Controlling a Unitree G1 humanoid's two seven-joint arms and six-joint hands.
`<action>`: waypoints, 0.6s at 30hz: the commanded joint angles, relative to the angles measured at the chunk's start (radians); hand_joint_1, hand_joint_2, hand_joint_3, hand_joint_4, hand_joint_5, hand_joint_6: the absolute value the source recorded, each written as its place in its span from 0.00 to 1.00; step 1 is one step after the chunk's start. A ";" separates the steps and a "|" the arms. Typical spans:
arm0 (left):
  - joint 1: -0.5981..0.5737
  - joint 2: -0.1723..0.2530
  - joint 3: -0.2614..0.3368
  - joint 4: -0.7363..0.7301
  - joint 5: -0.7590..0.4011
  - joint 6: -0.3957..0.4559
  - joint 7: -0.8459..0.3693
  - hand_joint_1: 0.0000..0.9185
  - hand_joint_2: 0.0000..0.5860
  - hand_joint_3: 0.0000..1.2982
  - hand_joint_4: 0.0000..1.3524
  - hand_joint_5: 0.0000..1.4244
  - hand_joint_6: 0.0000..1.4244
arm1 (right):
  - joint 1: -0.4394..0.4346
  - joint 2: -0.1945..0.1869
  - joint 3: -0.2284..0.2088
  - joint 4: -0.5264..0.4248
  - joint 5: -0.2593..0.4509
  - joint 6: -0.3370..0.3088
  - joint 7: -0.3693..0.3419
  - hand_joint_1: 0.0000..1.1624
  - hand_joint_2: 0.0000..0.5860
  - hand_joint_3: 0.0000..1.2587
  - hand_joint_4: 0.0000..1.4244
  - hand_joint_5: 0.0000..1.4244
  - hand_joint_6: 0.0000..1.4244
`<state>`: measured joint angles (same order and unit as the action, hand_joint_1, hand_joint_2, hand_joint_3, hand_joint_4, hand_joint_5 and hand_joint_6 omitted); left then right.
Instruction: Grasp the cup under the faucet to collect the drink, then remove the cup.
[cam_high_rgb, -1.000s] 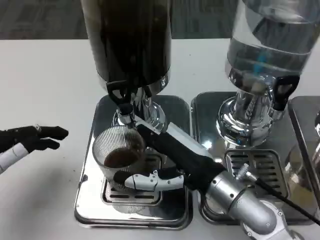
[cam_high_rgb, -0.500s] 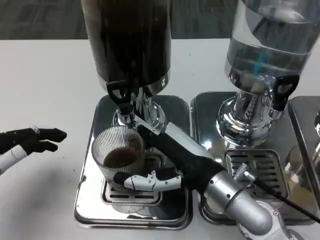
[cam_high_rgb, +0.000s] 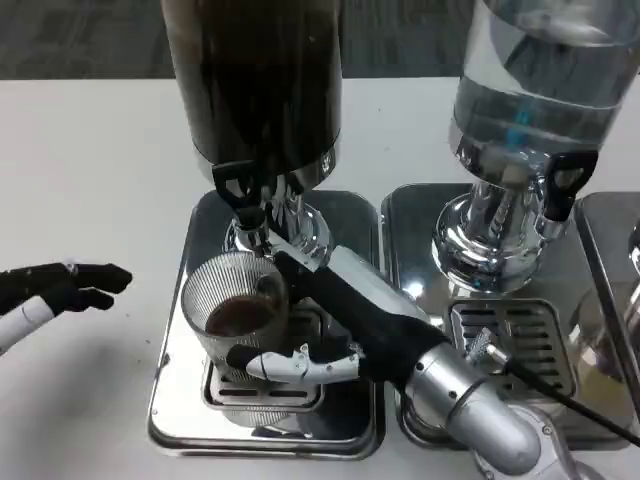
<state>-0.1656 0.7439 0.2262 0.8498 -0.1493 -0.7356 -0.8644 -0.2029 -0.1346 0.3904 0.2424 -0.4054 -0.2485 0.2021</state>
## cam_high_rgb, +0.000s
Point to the steel base of water dispenser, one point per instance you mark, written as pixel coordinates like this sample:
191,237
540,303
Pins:
415,235

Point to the dark drink dispenser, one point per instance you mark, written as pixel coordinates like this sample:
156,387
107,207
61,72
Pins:
255,85

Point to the black tap of dark dispenser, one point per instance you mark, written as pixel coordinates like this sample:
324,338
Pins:
235,182

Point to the steel base of dark dispenser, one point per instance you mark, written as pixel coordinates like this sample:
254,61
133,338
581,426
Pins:
170,400

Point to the steel base at picture edge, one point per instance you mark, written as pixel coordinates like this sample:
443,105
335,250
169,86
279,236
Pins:
607,250

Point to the clear water dispenser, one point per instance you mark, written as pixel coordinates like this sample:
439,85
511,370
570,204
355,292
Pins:
530,90

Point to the black tap of water dispenser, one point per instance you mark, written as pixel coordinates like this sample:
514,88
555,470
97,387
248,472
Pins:
567,180

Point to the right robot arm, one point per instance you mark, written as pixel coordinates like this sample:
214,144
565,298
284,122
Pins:
480,415

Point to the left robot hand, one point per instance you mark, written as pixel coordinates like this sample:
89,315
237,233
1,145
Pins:
60,290

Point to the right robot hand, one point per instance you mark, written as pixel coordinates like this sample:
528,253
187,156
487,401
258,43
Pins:
375,320

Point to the drip grid of water dispenser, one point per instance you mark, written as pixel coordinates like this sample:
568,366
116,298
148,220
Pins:
530,320

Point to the chrome stand at picture edge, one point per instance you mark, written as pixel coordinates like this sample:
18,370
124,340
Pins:
635,265

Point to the clear ribbed glass cup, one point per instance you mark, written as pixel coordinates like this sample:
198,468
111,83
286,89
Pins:
230,295

